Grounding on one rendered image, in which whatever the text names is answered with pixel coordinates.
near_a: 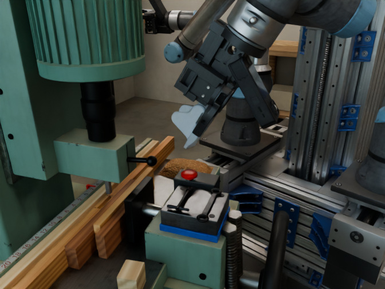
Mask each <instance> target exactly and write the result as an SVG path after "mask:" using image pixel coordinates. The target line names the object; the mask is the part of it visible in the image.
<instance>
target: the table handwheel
mask: <svg viewBox="0 0 385 289"><path fill-rule="evenodd" d="M288 226H289V215H288V213H287V212H286V211H284V210H279V211H278V212H277V213H276V214H275V216H274V220H273V225H272V230H271V234H270V240H269V246H268V252H267V257H266V263H265V268H263V269H262V270H261V272H260V273H258V272H253V271H249V270H243V275H242V276H241V277H240V279H239V280H238V288H241V289H286V284H287V275H286V274H285V273H284V272H283V266H284V258H285V250H286V241H287V236H288Z"/></svg>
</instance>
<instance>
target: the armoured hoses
mask: <svg viewBox="0 0 385 289"><path fill-rule="evenodd" d="M227 215H228V220H229V222H231V224H225V225H223V227H222V235H223V236H225V237H226V271H225V272H226V273H225V275H226V276H225V289H241V288H238V280H239V279H240V277H241V276H242V275H243V252H242V251H243V250H242V248H243V247H242V214H241V212H240V211H238V210H231V211H230V212H228V214H227Z"/></svg>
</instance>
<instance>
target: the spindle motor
mask: <svg viewBox="0 0 385 289"><path fill-rule="evenodd" d="M26 6H27V12H28V16H29V21H30V27H31V31H32V37H33V42H34V48H35V52H36V58H37V65H38V71H39V74H40V76H41V77H43V78H45V79H49V80H54V81H62V82H67V83H100V82H106V81H114V80H120V79H124V78H127V77H130V76H134V75H137V74H139V73H142V72H143V71H145V69H146V62H145V54H144V53H145V52H144V33H143V13H142V0H26Z"/></svg>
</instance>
